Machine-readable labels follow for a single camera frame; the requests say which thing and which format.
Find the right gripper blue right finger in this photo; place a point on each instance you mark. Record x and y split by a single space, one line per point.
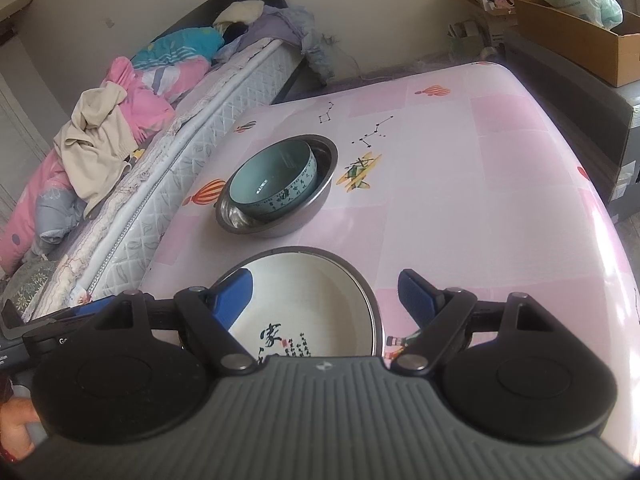
441 316

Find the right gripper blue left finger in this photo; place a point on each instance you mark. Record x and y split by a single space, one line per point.
207 315

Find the large steel basin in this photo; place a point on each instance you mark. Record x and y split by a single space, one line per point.
360 299

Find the white ceramic plate with calligraphy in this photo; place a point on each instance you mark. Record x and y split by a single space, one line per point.
310 309

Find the medium steel bowl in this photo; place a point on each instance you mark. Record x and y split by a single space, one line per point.
233 221

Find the teal ceramic bowl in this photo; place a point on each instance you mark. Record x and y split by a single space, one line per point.
275 180

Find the person's left hand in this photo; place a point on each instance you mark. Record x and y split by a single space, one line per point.
16 414

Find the white quilted mattress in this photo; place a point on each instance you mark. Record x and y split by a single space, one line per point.
111 251

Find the pink patterned tablecloth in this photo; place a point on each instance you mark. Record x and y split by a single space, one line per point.
458 174

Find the cream garment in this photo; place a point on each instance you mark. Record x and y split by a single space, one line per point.
94 145

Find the grey large carton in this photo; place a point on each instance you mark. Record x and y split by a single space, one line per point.
599 121

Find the teal patterned pillow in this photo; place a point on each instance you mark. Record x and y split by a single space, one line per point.
179 46

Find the purple grey clothes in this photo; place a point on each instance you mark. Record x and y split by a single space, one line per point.
293 25

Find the brown cardboard tray box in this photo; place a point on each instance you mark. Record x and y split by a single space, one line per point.
612 55

